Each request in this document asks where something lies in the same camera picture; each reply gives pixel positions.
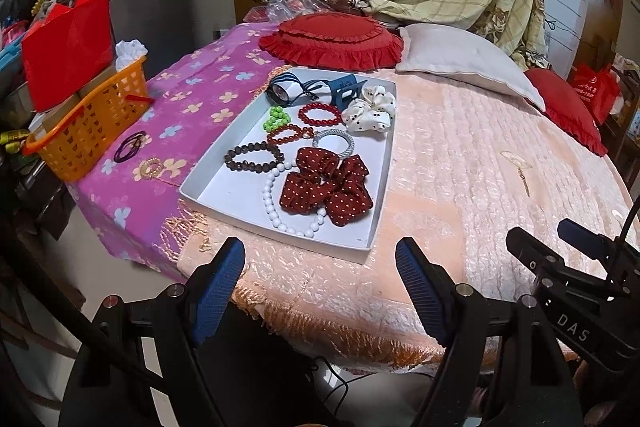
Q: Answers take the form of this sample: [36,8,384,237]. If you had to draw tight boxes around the purple floral blanket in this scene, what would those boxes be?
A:
[68,23,281,279]

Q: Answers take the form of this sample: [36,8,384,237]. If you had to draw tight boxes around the red ruffled cushion right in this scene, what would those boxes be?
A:
[525,68,608,157]

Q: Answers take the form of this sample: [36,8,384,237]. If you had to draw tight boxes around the peach textured bedspread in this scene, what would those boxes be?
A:
[178,72,631,372]

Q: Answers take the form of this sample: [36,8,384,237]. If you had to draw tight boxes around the red shopping bag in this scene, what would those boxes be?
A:
[570,63,620,126]

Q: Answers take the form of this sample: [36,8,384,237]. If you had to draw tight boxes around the red polka dot scrunchie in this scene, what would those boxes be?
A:
[279,147,373,227]

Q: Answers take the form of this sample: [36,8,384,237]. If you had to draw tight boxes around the white rectangular tray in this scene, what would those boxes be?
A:
[180,93,395,263]

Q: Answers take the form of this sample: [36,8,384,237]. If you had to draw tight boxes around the orange plastic basket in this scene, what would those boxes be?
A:
[22,57,154,183]

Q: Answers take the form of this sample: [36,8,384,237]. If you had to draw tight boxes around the white polka dot scrunchie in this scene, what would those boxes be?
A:
[342,86,397,134]

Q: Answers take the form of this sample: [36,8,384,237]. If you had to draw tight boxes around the dark blue striped headband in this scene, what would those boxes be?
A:
[266,72,329,107]

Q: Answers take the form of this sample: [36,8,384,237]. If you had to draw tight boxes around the blue hair claw clip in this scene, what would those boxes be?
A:
[328,74,366,112]

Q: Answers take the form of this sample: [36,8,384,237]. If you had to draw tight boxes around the white pillow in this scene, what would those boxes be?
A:
[395,23,546,113]

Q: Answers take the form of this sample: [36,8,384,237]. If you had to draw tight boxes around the white tissue paper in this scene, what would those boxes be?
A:
[115,39,148,72]

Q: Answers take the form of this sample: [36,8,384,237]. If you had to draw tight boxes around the red box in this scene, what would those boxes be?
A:
[21,0,114,112]

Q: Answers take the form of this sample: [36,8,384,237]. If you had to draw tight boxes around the red ruffled heart cushion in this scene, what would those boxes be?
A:
[258,12,404,72]

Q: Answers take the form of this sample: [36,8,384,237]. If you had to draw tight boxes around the clear plastic bag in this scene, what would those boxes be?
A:
[266,0,332,23]

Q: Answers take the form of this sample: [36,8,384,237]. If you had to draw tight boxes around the white bead necklace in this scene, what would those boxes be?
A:
[261,159,328,240]

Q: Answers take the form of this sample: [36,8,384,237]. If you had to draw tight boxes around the gold beaded hair tie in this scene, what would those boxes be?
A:
[138,157,165,180]

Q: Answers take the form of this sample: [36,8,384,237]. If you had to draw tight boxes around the dark brown bead bracelet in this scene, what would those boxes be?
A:
[222,140,286,174]

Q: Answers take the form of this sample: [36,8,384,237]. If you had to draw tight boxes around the black hair ties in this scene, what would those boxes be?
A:
[113,130,149,164]

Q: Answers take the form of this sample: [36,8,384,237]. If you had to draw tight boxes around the maroon bead bracelet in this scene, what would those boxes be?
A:
[266,122,316,148]

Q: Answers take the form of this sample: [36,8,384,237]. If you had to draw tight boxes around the silver glitter hair tie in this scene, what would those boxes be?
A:
[311,128,356,160]

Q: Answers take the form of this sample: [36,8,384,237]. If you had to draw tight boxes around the green bead bracelet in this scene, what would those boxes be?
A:
[261,105,292,134]

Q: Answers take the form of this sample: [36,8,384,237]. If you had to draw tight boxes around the red bead bracelet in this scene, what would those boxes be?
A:
[297,102,344,128]

